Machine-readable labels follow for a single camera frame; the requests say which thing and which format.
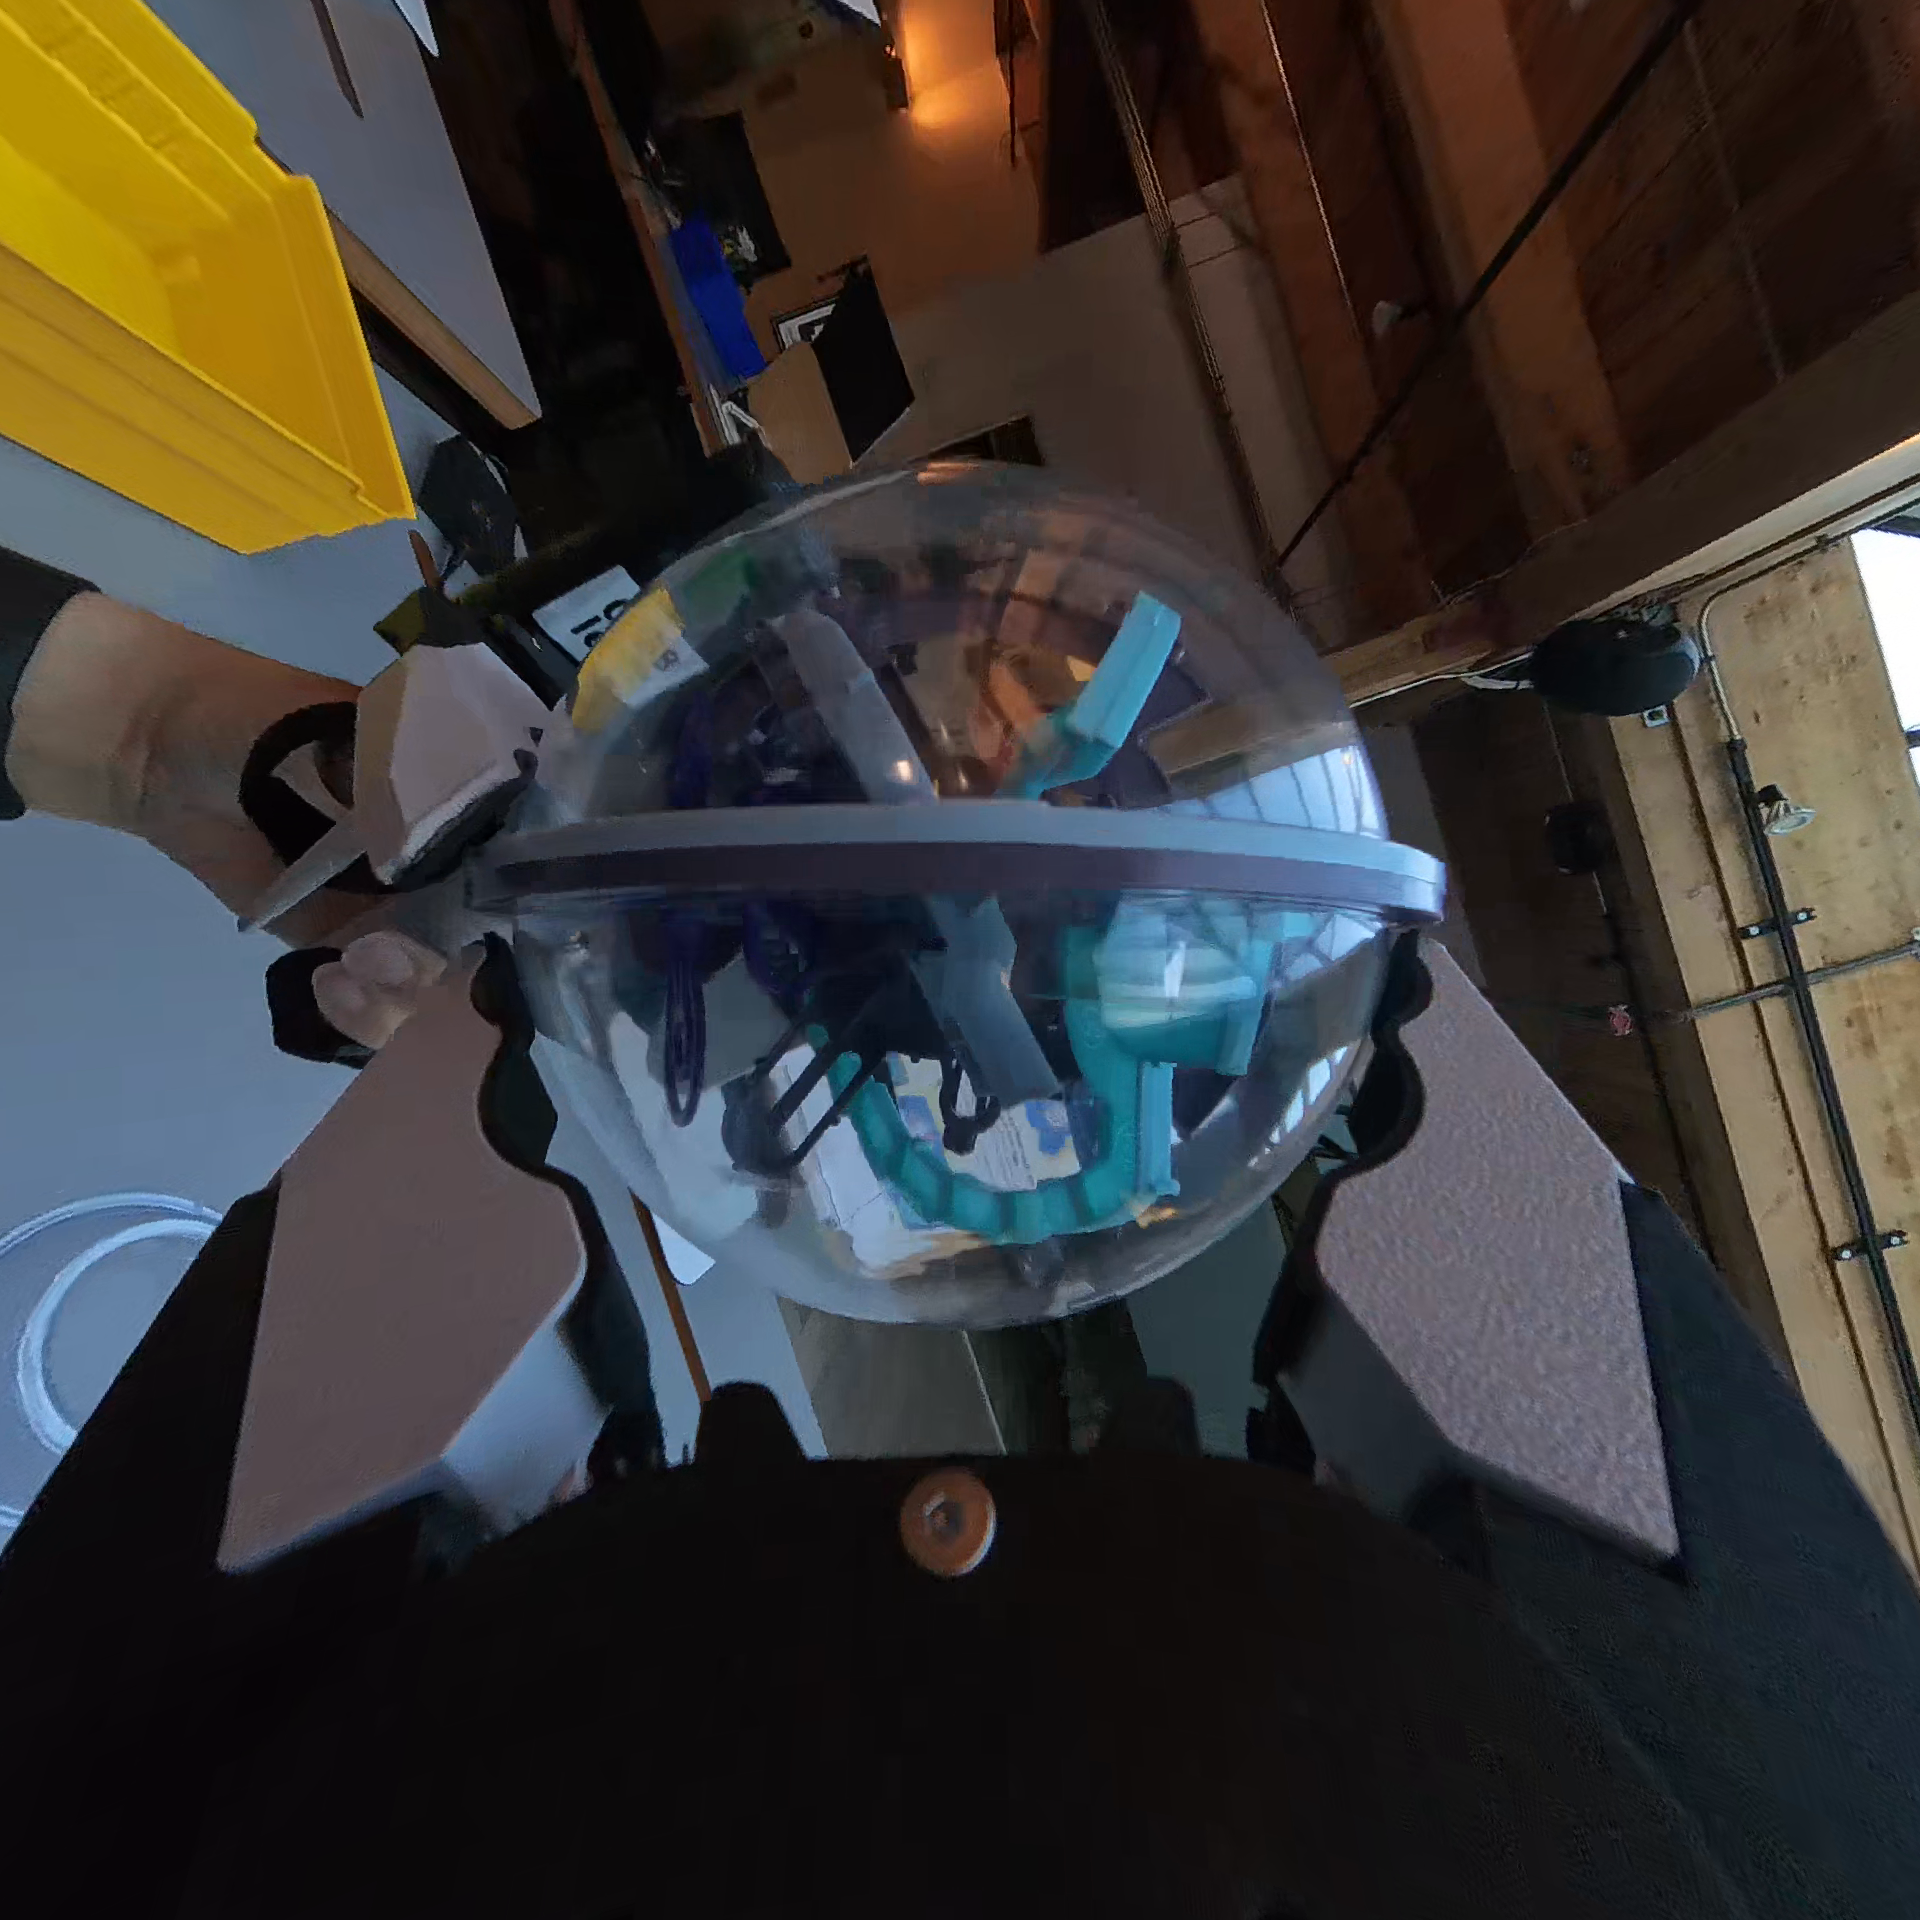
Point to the blue plastic bin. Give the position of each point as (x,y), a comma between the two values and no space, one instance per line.
(721,300)

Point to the person's left hand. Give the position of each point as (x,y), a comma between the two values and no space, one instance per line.
(165,735)

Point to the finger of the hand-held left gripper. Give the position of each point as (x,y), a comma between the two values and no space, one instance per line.
(443,735)
(308,885)

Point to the small metal spot lamp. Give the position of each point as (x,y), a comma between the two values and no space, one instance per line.
(1785,809)

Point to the black monitor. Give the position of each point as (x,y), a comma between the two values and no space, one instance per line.
(862,360)

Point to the black round ceiling device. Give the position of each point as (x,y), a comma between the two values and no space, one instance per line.
(1621,665)

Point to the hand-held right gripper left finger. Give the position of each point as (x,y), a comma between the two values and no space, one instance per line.
(389,1289)

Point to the clear plastic maze ball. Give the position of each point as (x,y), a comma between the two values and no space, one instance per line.
(960,901)

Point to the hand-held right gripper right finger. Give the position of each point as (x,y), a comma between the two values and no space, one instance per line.
(1500,1277)

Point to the stacked yellow plastic bins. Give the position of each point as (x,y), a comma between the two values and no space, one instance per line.
(165,284)

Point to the clear plastic ball stand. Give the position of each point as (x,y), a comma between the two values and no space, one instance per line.
(91,1319)

